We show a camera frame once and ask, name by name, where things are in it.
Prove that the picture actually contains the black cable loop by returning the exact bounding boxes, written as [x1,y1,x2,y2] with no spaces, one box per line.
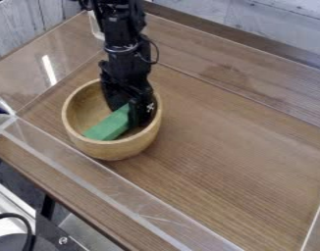
[0,213,36,251]

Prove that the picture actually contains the green rectangular block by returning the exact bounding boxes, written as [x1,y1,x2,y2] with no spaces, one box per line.
[83,105,130,141]

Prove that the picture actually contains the black table leg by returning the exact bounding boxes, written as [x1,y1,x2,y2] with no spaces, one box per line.
[40,195,55,221]

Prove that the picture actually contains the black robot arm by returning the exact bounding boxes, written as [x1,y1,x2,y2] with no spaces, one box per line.
[77,0,159,127]

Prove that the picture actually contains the brown wooden bowl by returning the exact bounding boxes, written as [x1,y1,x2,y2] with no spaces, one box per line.
[60,79,162,161]

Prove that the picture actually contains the grey metal base plate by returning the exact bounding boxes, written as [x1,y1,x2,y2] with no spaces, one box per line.
[35,214,123,251]

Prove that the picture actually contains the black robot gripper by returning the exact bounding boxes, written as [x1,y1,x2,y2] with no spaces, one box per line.
[96,48,158,129]

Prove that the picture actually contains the clear acrylic tray walls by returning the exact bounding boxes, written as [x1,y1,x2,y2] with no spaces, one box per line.
[0,5,320,251]

